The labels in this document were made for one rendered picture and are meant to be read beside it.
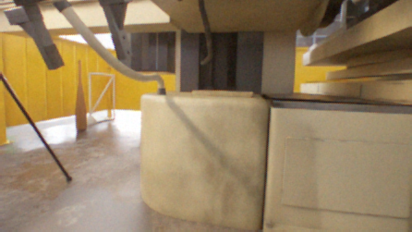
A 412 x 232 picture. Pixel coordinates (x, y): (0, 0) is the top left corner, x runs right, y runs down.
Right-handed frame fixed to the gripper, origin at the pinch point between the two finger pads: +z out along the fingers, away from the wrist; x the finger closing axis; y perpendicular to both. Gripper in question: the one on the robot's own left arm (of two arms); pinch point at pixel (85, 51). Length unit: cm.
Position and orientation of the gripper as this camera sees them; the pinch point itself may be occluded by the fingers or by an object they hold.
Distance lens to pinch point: 40.1
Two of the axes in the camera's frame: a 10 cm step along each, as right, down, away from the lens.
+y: 0.9, -4.7, 8.8
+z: 1.5, 8.8, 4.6
